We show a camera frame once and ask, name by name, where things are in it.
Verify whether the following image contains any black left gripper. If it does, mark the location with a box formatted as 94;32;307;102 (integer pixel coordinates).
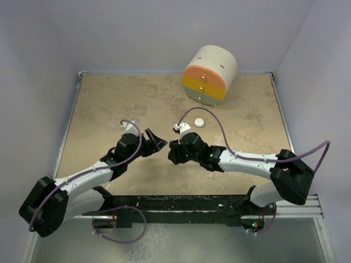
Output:
126;128;166;164

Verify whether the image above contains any white earbud charging case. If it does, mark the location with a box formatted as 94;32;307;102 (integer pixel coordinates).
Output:
194;118;205;128

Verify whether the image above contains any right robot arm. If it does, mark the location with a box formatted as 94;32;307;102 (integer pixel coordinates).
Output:
168;132;315;214

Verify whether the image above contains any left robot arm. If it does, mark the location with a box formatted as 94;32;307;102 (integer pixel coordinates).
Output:
19;129;167;237

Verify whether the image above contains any round white drawer cabinet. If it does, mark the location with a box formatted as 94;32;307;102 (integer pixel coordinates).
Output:
182;45;237;107

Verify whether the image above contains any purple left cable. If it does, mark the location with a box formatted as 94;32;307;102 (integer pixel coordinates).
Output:
29;119;148;244

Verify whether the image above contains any purple cable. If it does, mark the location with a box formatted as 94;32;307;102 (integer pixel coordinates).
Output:
178;106;331;236
29;119;148;244

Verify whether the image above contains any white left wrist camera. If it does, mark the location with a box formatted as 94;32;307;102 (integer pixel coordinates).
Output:
121;118;140;136

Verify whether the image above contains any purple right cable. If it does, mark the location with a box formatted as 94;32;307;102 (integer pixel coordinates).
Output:
178;106;331;236

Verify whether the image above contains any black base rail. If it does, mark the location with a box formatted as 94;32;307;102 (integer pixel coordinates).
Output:
81;194;276;228

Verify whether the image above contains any aluminium frame rail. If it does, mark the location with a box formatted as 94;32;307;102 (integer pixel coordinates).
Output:
32;194;326;220

